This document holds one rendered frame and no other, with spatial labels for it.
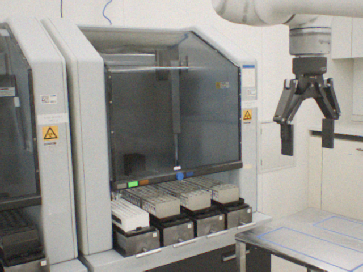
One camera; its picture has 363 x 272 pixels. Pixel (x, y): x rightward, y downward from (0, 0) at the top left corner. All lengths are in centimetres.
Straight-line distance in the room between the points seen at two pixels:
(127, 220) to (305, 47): 92
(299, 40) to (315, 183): 304
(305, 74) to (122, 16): 196
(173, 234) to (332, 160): 236
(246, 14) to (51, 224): 99
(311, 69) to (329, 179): 291
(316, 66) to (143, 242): 93
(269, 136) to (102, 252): 222
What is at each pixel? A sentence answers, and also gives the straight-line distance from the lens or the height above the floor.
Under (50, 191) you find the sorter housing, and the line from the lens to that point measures 147.
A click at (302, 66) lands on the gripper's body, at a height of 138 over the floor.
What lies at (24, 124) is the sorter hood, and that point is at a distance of 140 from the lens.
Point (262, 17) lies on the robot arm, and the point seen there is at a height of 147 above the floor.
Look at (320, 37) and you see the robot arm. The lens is 94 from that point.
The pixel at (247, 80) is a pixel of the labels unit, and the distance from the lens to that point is 184.
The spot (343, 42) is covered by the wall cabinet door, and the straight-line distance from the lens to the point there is 400.
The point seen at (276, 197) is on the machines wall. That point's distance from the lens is 370.
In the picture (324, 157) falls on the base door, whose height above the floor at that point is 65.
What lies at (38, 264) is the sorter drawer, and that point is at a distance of 144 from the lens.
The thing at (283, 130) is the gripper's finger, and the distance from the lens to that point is 91.
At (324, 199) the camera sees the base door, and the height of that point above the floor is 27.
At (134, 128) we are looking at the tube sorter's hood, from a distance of 153.
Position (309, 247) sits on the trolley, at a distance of 141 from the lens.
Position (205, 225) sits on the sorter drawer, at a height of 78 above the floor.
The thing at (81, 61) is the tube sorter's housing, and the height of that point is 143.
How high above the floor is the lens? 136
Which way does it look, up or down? 7 degrees down
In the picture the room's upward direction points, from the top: 1 degrees counter-clockwise
